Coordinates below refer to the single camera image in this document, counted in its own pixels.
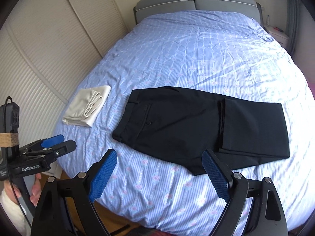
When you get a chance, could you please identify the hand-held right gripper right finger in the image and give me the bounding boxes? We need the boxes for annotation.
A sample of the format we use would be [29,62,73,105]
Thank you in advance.
[202,149,288,236]

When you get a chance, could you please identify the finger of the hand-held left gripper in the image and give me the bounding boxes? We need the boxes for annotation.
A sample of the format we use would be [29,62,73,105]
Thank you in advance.
[20,135,65,153]
[25,140,77,165]

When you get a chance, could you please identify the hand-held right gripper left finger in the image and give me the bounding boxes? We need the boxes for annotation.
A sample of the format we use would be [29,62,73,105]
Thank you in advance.
[30,149,118,236]

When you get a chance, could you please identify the black pants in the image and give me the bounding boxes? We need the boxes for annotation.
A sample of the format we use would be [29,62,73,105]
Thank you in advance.
[112,86,290,176]

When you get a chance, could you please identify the person's left forearm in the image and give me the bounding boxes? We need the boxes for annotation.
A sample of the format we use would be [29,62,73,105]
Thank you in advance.
[0,189,32,236]

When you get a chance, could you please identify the person's left hand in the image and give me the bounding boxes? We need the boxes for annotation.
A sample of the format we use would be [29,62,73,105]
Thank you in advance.
[30,173,43,205]

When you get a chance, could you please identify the folded cream cloth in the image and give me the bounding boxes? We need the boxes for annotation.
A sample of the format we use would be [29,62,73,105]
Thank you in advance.
[62,85,112,128]

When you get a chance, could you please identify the cream sliding wardrobe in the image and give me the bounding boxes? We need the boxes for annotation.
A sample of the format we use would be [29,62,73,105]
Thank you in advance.
[0,0,128,118]

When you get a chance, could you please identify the bed with blue floral sheet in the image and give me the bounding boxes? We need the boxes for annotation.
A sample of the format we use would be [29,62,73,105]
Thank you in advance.
[53,11,311,231]

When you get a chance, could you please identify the white nightstand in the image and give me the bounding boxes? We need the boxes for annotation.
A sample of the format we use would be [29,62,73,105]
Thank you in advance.
[267,27,289,47]

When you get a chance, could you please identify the grey padded headboard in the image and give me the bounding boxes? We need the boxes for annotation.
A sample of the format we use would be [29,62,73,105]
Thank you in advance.
[133,0,262,25]

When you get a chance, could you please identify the green curtain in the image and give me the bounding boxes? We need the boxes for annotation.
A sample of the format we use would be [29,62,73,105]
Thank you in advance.
[285,0,306,56]

